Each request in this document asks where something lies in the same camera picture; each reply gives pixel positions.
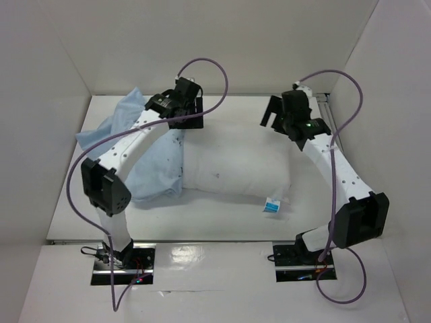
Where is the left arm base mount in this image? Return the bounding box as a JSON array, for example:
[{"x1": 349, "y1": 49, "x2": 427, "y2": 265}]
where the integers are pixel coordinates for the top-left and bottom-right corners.
[{"x1": 80, "y1": 243, "x2": 156, "y2": 286}]

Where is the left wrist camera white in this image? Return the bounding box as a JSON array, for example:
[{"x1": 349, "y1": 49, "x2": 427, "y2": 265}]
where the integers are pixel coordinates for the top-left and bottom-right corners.
[{"x1": 175, "y1": 76, "x2": 195, "y2": 83}]

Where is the aluminium rail frame right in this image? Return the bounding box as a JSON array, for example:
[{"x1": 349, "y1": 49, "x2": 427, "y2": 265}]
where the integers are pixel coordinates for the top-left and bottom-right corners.
[{"x1": 315, "y1": 93, "x2": 338, "y2": 133}]

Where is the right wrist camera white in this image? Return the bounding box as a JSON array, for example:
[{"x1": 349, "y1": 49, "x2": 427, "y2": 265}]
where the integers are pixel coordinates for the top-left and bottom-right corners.
[{"x1": 292, "y1": 81, "x2": 313, "y2": 98}]

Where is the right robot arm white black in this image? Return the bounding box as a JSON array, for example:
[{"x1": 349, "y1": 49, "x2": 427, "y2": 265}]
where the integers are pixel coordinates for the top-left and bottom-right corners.
[{"x1": 260, "y1": 89, "x2": 389, "y2": 264}]

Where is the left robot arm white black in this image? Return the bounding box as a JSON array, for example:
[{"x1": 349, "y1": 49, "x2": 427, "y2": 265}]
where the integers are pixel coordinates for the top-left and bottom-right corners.
[{"x1": 81, "y1": 77, "x2": 203, "y2": 268}]

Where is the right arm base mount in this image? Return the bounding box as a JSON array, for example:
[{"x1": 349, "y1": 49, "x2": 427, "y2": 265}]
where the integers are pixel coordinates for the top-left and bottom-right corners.
[{"x1": 267, "y1": 243, "x2": 337, "y2": 283}]

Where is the white pillow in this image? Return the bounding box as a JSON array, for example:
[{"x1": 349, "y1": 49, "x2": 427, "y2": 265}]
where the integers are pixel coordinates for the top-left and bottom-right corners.
[{"x1": 183, "y1": 120, "x2": 292, "y2": 201}]

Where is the light blue pillowcase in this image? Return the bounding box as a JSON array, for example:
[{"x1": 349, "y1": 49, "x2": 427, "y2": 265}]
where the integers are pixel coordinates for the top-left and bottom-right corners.
[{"x1": 75, "y1": 88, "x2": 185, "y2": 203}]

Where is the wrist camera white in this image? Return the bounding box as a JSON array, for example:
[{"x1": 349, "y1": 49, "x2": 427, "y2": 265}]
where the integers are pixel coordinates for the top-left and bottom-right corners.
[
  {"x1": 292, "y1": 81, "x2": 313, "y2": 98},
  {"x1": 175, "y1": 76, "x2": 195, "y2": 83}
]

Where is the blue white pillow label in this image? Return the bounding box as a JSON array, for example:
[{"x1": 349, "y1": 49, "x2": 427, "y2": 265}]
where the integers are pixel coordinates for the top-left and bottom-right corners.
[{"x1": 263, "y1": 197, "x2": 281, "y2": 213}]

